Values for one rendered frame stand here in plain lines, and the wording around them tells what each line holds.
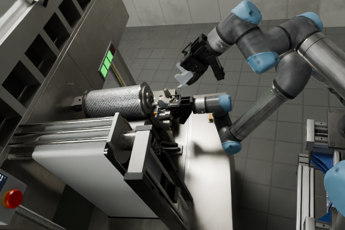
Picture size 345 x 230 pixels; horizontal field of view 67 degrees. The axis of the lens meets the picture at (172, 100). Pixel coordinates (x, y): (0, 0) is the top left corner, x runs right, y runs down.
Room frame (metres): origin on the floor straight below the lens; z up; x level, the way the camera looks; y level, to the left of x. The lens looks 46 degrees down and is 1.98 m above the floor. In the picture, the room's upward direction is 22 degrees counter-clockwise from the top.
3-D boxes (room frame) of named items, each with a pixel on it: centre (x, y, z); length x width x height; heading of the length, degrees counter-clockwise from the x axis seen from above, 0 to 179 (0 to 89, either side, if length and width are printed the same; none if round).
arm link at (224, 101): (0.73, -0.18, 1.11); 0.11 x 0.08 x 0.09; 68
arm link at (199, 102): (0.75, -0.11, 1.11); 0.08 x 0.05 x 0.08; 158
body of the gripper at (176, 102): (0.79, -0.03, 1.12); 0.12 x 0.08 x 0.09; 68
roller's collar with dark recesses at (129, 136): (0.53, 0.17, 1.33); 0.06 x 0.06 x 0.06; 68
